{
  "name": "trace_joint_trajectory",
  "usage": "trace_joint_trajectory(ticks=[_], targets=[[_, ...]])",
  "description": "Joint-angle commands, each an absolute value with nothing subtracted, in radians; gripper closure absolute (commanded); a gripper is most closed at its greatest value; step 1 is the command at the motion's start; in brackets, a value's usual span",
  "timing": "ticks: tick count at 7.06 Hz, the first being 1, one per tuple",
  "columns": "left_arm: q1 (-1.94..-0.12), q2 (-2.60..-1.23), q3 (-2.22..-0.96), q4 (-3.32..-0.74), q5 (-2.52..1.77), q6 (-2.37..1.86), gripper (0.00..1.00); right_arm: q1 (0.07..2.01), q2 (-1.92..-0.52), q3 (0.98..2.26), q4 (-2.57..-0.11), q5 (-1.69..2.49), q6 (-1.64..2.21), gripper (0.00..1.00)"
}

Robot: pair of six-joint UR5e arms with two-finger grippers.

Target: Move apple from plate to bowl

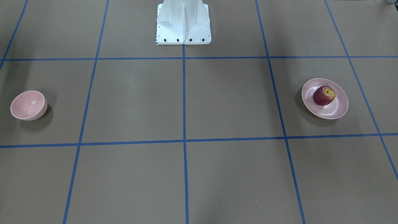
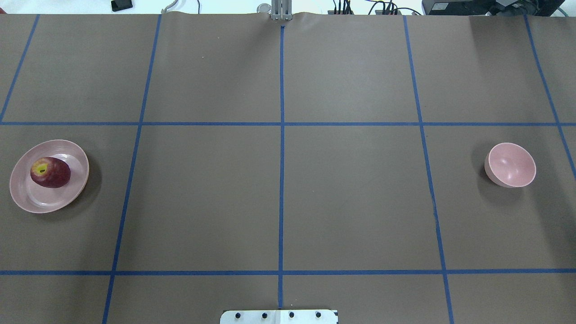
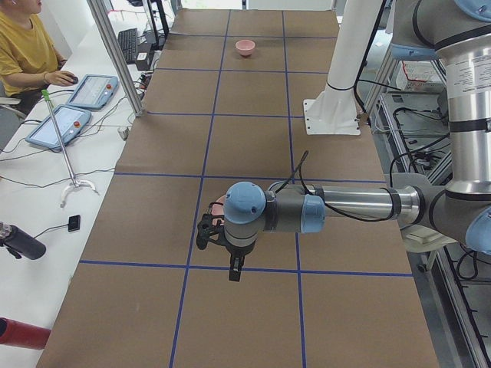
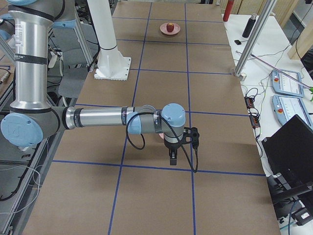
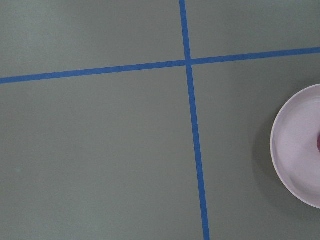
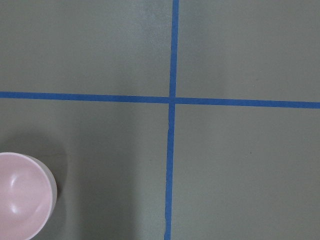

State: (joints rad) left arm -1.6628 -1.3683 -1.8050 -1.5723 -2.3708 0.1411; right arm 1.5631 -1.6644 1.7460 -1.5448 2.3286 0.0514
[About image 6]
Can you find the pink bowl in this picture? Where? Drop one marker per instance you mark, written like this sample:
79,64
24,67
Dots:
28,196

